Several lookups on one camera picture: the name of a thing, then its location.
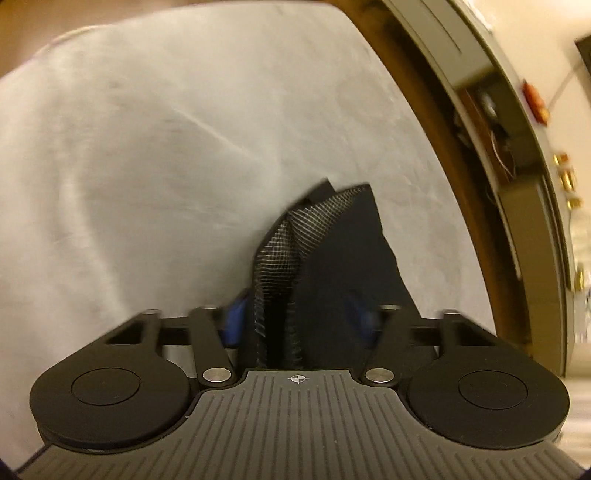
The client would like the group of white bottles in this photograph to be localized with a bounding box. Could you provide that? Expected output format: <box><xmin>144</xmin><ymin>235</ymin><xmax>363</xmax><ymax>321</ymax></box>
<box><xmin>570</xmin><ymin>215</ymin><xmax>591</xmax><ymax>259</ymax></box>

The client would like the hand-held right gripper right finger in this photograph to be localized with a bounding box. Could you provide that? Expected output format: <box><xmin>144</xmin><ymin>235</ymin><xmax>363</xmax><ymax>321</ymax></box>
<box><xmin>344</xmin><ymin>294</ymin><xmax>496</xmax><ymax>387</ymax></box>

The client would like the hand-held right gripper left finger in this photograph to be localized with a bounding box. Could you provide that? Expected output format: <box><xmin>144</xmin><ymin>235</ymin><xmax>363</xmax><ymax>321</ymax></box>
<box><xmin>104</xmin><ymin>296</ymin><xmax>251</xmax><ymax>387</ymax></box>

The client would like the long brown sideboard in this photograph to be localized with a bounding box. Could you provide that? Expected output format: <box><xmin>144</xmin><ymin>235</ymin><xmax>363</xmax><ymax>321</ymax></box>
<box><xmin>383</xmin><ymin>0</ymin><xmax>591</xmax><ymax>384</ymax></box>

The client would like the red ornament on sideboard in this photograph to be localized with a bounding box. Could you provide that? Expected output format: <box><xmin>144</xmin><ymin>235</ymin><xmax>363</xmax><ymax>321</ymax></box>
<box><xmin>522</xmin><ymin>80</ymin><xmax>553</xmax><ymax>124</ymax></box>

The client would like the black garment with mesh lining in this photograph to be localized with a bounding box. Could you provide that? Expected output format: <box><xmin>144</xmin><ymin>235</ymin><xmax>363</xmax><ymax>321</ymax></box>
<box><xmin>249</xmin><ymin>178</ymin><xmax>419</xmax><ymax>370</ymax></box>

